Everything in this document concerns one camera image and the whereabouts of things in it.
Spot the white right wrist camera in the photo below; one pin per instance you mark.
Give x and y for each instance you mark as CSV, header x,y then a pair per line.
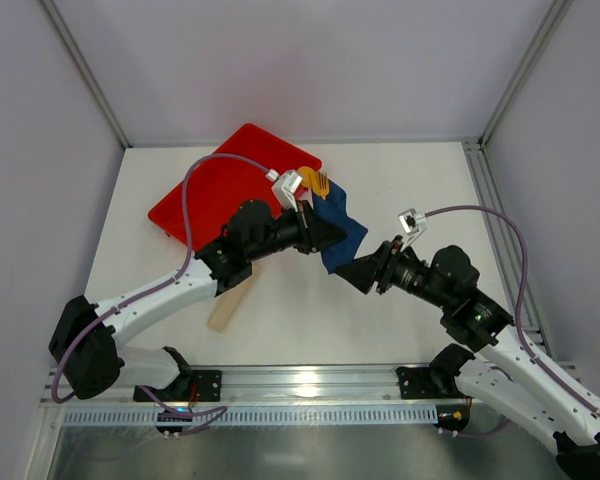
x,y
414,224

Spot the aluminium right side rail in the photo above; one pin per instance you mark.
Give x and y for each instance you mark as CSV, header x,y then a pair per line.
x,y
504,242

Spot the black controller board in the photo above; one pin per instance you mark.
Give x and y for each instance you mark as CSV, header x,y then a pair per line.
x,y
452,418
173,423

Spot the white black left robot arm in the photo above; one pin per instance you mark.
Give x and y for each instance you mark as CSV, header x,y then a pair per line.
x,y
89,338

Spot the orange plastic fork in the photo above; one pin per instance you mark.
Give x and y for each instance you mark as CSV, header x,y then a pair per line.
x,y
320,185

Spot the left black controller board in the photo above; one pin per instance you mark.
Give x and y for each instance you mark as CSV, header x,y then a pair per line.
x,y
173,423

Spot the aluminium front rail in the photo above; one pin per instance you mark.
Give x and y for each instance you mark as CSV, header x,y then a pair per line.
x,y
312,383

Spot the white slotted cable duct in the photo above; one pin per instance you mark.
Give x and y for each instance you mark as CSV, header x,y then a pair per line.
x,y
272,415

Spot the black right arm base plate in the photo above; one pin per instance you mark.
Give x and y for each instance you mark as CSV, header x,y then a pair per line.
x,y
425,382

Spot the red plastic tray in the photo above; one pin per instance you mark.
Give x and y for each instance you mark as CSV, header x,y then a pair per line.
x,y
218,187

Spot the dark blue paper napkin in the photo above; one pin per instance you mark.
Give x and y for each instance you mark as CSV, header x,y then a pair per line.
x,y
333,209

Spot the aluminium left corner post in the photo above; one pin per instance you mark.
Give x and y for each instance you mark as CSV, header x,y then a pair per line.
x,y
63,32

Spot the aluminium corner post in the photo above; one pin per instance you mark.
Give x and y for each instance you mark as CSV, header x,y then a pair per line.
x,y
63,32
549,23

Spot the aluminium right corner post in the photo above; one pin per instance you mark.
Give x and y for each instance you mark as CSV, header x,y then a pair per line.
x,y
549,23

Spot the orange plastic spoon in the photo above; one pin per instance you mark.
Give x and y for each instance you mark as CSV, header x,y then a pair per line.
x,y
307,175

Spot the aluminium rail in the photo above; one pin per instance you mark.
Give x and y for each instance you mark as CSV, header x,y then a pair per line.
x,y
504,242
312,383

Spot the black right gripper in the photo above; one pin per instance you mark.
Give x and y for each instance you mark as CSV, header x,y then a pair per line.
x,y
385,266

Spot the right black controller board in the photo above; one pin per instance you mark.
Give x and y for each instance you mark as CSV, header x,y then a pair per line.
x,y
452,418

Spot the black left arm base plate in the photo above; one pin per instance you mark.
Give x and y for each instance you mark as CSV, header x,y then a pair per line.
x,y
197,385

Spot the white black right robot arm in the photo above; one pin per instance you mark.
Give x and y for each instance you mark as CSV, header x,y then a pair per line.
x,y
489,358

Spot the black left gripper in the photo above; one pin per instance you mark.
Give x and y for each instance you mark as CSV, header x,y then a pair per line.
x,y
305,227

